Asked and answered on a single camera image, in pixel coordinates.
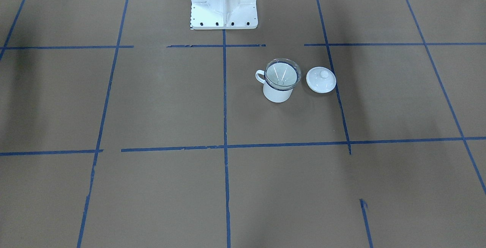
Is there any clear plastic funnel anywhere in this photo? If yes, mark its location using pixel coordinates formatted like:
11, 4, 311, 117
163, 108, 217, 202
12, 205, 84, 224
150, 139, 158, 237
264, 58, 302, 91

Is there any white enamel cup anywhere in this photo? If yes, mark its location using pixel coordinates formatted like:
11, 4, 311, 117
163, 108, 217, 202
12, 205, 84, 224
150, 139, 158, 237
255, 70, 296, 103

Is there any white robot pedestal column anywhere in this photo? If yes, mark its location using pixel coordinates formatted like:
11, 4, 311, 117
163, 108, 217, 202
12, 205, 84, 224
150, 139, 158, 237
190, 0, 259, 30

